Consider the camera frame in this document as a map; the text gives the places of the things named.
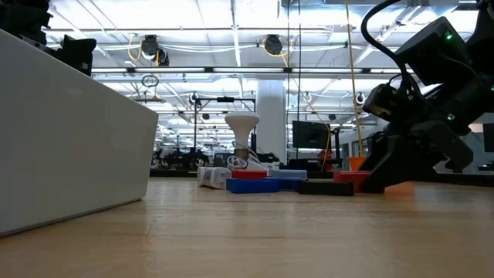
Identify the grey plastic bin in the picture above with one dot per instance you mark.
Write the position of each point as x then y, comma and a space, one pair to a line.
69, 146

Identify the orange plastic basket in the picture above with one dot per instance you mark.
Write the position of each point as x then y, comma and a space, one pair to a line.
356, 164

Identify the black background monitor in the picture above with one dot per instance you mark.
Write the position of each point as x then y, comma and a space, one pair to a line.
310, 135

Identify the bright blue digital timer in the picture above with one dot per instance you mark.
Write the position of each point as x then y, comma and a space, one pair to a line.
252, 185

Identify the red square charger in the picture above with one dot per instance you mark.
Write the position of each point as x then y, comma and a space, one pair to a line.
249, 173
349, 179

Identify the black screen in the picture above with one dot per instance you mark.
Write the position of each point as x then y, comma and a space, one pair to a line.
489, 137

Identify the black digital timer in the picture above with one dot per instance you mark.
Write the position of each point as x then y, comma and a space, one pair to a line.
326, 188

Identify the white mushroom-shaped lamp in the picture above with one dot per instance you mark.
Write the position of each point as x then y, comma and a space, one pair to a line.
242, 123

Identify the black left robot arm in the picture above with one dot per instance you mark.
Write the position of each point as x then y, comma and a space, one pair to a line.
23, 19

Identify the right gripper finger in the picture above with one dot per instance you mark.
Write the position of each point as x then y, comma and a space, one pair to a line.
377, 143
397, 162

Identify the black table frame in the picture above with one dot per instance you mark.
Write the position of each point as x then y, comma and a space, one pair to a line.
173, 173

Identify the purple and white charger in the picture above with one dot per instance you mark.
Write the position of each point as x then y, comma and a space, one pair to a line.
218, 177

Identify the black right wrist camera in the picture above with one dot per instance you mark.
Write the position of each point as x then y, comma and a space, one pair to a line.
432, 50

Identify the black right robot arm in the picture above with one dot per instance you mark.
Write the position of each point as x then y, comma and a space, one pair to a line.
484, 46

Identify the black background rig frame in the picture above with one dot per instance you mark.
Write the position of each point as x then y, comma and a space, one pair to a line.
195, 127

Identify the long ceiling light strip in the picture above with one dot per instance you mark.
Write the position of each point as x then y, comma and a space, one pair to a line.
247, 70

